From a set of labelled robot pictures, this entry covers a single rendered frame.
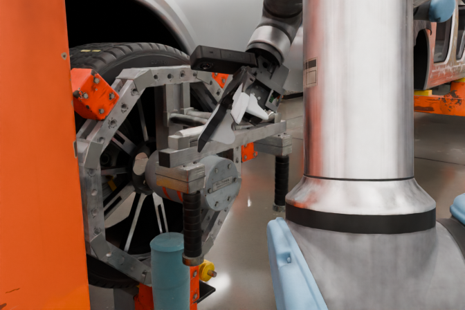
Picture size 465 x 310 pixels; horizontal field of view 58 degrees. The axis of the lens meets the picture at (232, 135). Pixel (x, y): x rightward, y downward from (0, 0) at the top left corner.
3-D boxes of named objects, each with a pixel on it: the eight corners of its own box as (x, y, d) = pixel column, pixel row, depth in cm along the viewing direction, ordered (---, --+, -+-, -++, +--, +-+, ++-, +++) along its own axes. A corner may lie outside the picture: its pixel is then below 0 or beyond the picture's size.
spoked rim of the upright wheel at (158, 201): (170, 77, 144) (23, 61, 104) (222, 80, 130) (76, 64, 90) (160, 218, 149) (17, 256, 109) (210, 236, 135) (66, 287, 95)
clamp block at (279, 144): (263, 147, 114) (263, 129, 113) (292, 153, 108) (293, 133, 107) (252, 151, 110) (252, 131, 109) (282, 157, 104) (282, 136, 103)
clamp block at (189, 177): (173, 178, 87) (172, 154, 86) (205, 187, 82) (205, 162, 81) (155, 185, 84) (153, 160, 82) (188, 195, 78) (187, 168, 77)
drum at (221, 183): (180, 187, 118) (179, 138, 115) (241, 204, 106) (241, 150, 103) (142, 201, 107) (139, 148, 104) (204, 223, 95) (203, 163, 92)
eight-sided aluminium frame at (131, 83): (225, 228, 138) (225, 62, 126) (241, 234, 134) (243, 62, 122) (79, 309, 96) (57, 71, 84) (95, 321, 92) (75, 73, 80)
